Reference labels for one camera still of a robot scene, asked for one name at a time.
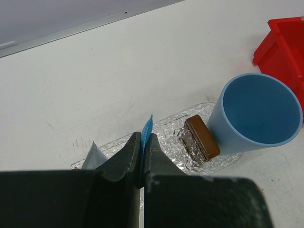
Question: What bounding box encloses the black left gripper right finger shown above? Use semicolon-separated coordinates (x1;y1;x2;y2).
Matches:
144;134;272;228

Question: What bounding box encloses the red plastic bin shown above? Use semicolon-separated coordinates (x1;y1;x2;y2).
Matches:
253;17;304;105

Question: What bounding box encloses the clear textured acrylic tray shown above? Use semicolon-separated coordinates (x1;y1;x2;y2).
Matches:
70;102;245;212

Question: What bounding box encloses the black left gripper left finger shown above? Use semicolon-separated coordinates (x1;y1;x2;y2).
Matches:
0;132;141;228

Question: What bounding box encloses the blue toothpaste tube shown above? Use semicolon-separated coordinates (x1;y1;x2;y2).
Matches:
139;114;154;188

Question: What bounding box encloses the blue plastic cup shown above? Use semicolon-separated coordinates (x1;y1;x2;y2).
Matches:
207;73;303;155

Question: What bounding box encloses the clear acrylic rack plate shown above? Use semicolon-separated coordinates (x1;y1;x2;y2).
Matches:
179;124;207;167

